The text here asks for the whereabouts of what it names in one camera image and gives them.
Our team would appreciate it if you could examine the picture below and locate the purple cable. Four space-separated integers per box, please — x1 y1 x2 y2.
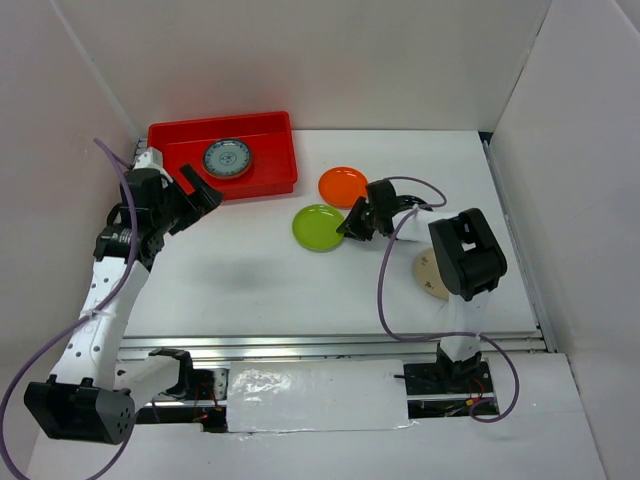
375 175 521 424
0 138 161 480

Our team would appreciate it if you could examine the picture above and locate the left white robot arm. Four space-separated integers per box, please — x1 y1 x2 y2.
24 165 223 445

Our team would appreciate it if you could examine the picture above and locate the orange plate near bin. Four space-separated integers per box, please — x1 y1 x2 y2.
318 166 368 209

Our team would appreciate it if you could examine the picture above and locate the blue floral plate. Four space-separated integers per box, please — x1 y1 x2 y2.
203 139 252 180

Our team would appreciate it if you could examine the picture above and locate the white foil cover panel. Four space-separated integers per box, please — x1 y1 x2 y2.
226 360 410 433

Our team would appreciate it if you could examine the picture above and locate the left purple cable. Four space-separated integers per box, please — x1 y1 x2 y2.
0 138 161 480

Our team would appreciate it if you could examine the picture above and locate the aluminium front rail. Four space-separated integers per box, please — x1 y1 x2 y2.
117 333 546 362

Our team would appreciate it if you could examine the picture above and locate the cream floral plate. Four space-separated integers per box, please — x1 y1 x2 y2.
412 248 449 301

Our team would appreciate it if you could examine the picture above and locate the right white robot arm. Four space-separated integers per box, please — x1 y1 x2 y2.
336 178 508 392

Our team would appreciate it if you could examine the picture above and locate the black plate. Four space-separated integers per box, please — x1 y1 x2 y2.
396 195 431 210

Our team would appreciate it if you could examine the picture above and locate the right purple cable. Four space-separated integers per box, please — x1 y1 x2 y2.
375 175 521 424

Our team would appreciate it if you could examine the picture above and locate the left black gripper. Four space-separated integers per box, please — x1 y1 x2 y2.
152 164 224 236

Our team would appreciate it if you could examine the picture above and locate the lime green plate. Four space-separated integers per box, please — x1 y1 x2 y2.
292 204 344 252

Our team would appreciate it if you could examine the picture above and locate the red plastic bin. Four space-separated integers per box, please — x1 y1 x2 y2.
147 111 298 201

